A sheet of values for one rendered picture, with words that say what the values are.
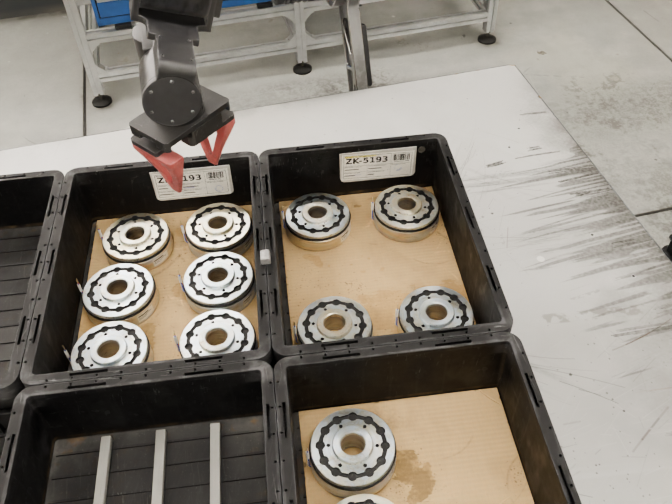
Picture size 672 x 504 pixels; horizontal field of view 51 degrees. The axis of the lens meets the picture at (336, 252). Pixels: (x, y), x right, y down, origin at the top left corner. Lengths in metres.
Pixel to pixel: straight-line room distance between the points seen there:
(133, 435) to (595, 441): 0.64
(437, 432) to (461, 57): 2.40
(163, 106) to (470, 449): 0.54
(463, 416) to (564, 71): 2.36
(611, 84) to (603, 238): 1.79
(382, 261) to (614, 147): 1.79
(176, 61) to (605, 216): 0.93
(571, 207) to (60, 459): 0.98
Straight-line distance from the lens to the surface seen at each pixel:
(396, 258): 1.08
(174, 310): 1.05
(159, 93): 0.70
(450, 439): 0.91
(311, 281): 1.05
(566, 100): 2.96
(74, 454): 0.96
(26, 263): 1.19
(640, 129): 2.89
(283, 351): 0.85
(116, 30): 2.87
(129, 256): 1.10
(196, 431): 0.93
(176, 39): 0.73
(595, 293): 1.27
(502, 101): 1.65
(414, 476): 0.88
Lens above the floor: 1.62
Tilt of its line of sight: 47 degrees down
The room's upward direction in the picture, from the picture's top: 2 degrees counter-clockwise
